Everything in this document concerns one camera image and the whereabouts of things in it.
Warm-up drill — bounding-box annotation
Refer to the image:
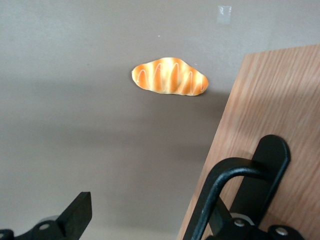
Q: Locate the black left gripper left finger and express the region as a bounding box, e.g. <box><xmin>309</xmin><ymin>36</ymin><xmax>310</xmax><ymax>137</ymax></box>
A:
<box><xmin>0</xmin><ymin>191</ymin><xmax>93</xmax><ymax>240</ymax></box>

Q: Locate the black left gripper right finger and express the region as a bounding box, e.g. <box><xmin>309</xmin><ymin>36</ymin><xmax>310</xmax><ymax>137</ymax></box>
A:
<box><xmin>204</xmin><ymin>197</ymin><xmax>305</xmax><ymax>240</ymax></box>

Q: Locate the black metal drawer handle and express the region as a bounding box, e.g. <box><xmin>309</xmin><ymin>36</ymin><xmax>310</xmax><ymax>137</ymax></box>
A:
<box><xmin>191</xmin><ymin>134</ymin><xmax>292</xmax><ymax>240</ymax></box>

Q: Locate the orange striped bread roll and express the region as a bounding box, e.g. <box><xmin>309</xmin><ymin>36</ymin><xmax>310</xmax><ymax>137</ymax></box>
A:
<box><xmin>131</xmin><ymin>57</ymin><xmax>209</xmax><ymax>97</ymax></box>

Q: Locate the clear tape piece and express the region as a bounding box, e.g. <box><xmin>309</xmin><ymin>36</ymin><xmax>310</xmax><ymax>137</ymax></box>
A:
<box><xmin>216</xmin><ymin>5</ymin><xmax>232</xmax><ymax>25</ymax></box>

